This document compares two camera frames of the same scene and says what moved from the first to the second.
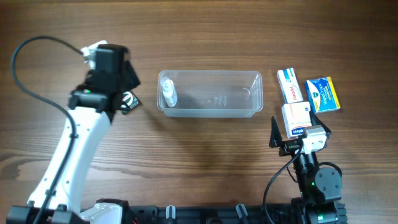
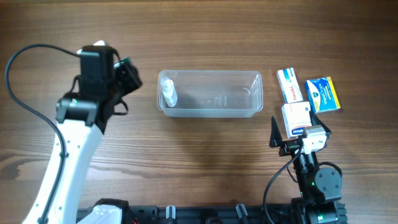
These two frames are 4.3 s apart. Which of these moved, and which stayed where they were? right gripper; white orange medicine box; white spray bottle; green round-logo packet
Moved: green round-logo packet
Stayed: white orange medicine box; white spray bottle; right gripper
